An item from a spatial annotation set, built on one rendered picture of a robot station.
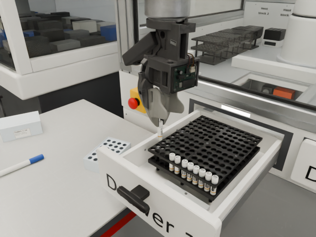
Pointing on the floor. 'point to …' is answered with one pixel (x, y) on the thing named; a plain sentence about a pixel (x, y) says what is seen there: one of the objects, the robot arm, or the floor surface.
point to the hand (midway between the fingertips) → (158, 118)
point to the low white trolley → (66, 178)
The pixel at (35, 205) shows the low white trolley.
